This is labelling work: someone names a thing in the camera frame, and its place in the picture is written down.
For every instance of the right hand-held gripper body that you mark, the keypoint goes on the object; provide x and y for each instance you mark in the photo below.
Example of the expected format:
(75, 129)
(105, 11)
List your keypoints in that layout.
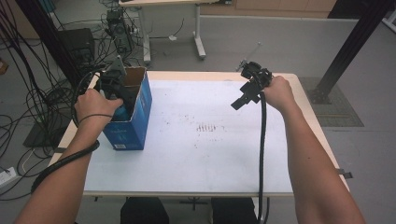
(257, 74)

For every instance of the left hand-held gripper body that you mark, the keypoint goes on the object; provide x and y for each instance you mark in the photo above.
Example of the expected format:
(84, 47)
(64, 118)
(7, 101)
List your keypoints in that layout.
(112, 79)

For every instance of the blue cardboard box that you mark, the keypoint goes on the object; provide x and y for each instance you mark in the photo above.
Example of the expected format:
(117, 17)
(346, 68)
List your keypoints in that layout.
(137, 130)

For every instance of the person's right hand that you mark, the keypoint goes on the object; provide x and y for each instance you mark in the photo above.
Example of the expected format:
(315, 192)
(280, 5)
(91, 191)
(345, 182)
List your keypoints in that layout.
(280, 93)

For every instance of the person's left hand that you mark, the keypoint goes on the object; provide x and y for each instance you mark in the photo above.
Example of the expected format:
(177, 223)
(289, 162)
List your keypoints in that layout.
(95, 104)

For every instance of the black wrist band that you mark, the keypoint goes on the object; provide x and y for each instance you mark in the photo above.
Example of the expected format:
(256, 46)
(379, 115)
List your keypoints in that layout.
(93, 115)

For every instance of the computer tower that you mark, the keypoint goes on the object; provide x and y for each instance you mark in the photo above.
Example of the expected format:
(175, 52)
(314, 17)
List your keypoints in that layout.
(120, 31)

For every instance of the black box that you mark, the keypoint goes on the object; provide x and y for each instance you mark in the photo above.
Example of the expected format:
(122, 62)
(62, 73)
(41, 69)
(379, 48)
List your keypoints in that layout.
(76, 43)

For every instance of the white table mat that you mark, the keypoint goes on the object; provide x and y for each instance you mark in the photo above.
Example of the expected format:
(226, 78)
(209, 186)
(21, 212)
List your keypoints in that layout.
(202, 161)

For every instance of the white desk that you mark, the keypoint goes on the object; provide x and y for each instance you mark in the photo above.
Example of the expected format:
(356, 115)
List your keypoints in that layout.
(199, 34)

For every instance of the small white adapter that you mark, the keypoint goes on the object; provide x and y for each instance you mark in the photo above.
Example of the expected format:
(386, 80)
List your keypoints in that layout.
(172, 38)

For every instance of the dark tape piece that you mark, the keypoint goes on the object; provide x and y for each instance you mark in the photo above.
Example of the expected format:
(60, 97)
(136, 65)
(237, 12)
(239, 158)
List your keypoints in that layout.
(58, 150)
(344, 173)

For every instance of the dark floor mat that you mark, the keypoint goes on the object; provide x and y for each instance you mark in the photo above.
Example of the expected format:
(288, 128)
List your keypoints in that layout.
(339, 113)

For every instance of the person's right leg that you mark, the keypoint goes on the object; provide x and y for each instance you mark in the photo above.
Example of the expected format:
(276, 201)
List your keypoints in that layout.
(233, 213)

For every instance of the person's leg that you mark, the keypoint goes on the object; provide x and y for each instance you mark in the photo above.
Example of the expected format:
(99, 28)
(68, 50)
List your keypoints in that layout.
(144, 211)
(233, 213)

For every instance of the person's left leg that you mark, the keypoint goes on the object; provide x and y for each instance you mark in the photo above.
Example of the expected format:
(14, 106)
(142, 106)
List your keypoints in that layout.
(144, 211)

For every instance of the white power strip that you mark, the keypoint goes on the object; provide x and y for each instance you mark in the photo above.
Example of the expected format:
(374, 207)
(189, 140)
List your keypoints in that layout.
(6, 177)

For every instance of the black metal post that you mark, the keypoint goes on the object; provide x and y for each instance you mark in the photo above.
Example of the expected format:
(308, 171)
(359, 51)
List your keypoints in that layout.
(46, 31)
(351, 40)

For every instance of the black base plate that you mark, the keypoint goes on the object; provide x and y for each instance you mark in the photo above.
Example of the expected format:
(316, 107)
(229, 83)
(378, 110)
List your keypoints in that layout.
(39, 138)

